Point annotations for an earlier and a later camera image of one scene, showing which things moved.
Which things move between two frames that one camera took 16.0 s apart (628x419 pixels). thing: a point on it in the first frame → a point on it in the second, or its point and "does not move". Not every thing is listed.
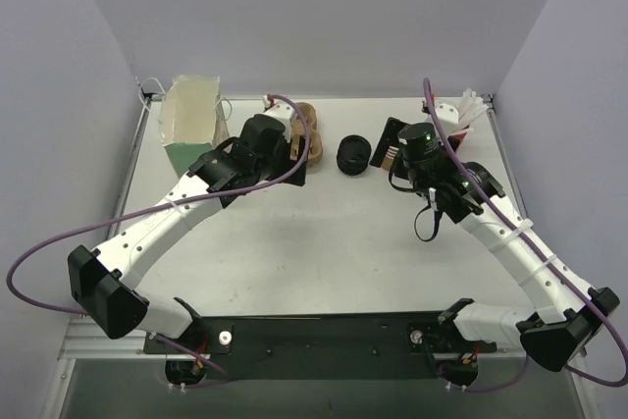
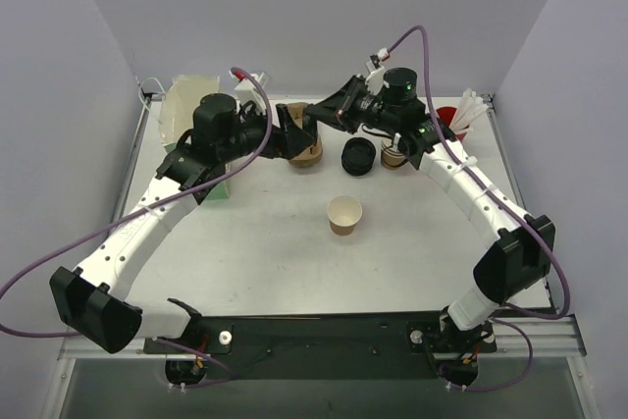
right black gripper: [385, 145] → [352, 103]
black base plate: [409, 345] does not move
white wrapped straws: [470, 108] does not move
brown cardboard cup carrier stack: [299, 129] does not move
